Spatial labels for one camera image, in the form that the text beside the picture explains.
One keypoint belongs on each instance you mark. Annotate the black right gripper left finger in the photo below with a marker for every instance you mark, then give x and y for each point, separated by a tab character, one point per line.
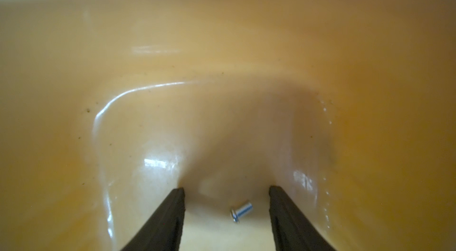
163	230

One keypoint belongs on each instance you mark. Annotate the short silver screw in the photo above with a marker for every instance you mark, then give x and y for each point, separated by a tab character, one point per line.
238	212

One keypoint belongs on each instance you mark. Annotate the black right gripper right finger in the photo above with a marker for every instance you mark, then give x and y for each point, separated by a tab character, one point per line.
292	231

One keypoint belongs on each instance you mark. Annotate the yellow plastic storage box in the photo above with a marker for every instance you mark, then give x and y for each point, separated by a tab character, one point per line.
107	105

